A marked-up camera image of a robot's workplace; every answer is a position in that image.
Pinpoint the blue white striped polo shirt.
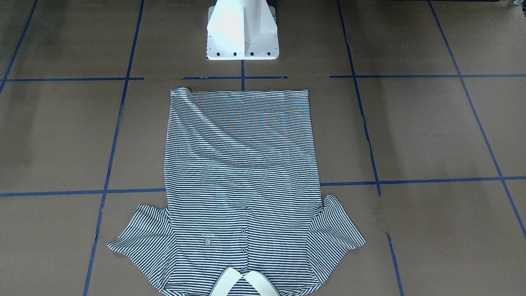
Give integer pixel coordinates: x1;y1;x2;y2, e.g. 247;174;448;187
107;88;366;296

